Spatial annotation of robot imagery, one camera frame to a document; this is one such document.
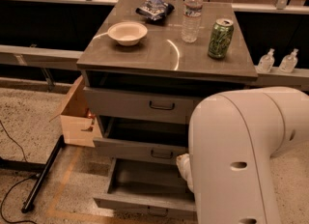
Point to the grey drawer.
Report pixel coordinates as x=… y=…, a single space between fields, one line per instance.
x=140 y=106
x=140 y=140
x=150 y=188

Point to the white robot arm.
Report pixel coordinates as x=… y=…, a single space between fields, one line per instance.
x=232 y=137

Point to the grey top drawer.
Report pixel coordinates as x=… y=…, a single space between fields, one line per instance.
x=140 y=106

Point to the grey drawer cabinet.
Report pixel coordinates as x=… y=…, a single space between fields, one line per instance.
x=162 y=63

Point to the grey bottom drawer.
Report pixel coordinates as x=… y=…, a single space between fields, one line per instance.
x=150 y=188

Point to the white bowl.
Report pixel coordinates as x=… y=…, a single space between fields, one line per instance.
x=127 y=33

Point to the cardboard box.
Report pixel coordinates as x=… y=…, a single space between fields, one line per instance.
x=79 y=124

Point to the blue chip bag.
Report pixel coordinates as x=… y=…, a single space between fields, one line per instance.
x=155 y=9

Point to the green soda can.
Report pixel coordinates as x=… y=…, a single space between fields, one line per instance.
x=221 y=36

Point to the clear water bottle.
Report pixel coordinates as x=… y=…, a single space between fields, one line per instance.
x=192 y=13

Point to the left sanitizer bottle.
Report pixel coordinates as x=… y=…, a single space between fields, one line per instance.
x=266 y=62

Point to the sanitizer bottle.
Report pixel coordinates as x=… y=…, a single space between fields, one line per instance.
x=266 y=62
x=289 y=62

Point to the right sanitizer bottle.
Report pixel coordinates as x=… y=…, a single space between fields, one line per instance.
x=289 y=62

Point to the black floor stand bar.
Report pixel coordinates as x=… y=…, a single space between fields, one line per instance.
x=39 y=169

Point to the grey metal shelf rail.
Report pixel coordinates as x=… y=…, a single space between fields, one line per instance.
x=39 y=57

